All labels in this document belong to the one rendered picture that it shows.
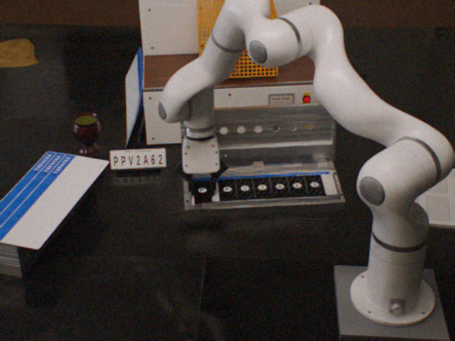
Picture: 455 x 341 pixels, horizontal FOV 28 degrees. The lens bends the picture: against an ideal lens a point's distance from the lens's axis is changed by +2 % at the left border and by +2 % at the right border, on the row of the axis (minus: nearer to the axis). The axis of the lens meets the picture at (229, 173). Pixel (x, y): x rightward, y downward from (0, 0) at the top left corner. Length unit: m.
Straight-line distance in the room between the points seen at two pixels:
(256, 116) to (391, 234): 0.70
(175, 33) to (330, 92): 0.97
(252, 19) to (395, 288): 0.68
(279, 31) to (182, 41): 0.91
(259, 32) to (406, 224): 0.51
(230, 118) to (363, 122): 0.67
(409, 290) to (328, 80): 0.51
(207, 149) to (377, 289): 0.62
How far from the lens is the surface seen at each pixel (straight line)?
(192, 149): 2.37
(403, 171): 1.83
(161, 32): 2.79
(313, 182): 2.49
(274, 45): 1.91
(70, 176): 2.43
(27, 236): 2.24
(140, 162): 2.60
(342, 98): 1.91
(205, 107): 2.33
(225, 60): 2.17
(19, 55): 3.33
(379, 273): 2.04
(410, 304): 2.10
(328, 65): 1.94
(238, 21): 2.06
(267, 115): 2.50
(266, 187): 2.47
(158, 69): 2.73
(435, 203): 2.50
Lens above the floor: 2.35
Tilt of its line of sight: 34 degrees down
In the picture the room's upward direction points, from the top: 1 degrees counter-clockwise
